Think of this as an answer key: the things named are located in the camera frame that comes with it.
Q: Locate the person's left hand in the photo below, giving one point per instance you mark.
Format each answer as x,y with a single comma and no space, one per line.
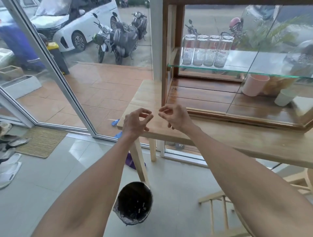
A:
133,123

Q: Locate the person's right hand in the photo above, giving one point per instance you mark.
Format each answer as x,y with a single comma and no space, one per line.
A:
179,118

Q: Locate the person's left fingers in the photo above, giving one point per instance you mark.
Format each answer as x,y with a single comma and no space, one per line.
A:
144,111

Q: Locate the person's right fingers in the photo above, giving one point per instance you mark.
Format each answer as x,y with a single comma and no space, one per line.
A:
163,114

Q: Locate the person's left forearm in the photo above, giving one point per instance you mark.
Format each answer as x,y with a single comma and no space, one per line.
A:
93,193

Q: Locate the person's right forearm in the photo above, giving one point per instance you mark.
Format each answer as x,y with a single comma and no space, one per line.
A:
244,185

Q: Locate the blue sandal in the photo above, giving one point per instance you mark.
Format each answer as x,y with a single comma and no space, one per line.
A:
115,122
118,135

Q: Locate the wooden glass display cabinet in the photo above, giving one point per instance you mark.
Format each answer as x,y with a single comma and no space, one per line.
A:
207,97

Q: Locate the purple cloth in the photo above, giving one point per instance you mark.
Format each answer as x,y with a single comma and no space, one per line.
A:
130,162

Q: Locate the light wooden table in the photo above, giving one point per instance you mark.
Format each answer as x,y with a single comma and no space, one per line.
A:
220,136

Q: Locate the dark grey scooter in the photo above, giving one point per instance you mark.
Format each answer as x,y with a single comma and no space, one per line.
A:
126,39

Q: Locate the white scooter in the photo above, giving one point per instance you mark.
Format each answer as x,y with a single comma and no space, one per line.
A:
102,41

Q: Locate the black scooter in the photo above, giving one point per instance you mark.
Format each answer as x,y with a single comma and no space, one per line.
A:
140,24

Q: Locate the black bucket with liner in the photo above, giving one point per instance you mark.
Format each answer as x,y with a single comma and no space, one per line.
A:
133,204

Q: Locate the pink plastic cup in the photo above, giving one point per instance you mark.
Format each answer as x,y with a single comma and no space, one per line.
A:
254,85

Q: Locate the glass shelf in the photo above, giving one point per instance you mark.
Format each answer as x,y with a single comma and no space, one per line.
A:
244,61

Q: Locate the black bin with yellow lid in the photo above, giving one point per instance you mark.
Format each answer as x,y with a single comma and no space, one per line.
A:
60,58

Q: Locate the woven door mat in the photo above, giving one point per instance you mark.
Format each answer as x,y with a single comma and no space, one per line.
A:
41,141

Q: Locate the light wooden chair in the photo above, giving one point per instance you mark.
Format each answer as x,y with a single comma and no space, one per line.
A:
217,210

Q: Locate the white car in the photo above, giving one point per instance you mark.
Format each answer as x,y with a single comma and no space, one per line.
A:
73,22

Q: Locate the red motorcycle helmet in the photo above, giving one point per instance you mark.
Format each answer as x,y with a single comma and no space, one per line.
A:
236,23

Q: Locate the white plastic cup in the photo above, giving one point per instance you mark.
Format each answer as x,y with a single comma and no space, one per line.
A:
285,97

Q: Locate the grey concrete planter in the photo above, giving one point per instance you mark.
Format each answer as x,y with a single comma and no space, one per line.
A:
22,86

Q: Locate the grey shoe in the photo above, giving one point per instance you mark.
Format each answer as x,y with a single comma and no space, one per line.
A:
18,142

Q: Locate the green palm plant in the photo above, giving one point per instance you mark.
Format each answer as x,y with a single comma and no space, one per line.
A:
269,34

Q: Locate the dark shoe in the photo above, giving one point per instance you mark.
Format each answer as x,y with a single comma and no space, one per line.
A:
8,138

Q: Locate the brown concrete planter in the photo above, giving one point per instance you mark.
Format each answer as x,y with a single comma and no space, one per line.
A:
11,72

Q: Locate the white slipper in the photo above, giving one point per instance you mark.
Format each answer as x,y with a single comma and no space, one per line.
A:
9,161
9,174

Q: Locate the clear dome cover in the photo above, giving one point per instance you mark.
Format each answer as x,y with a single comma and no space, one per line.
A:
300,58

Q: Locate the white sliding door frame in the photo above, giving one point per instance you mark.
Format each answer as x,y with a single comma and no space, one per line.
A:
80,114

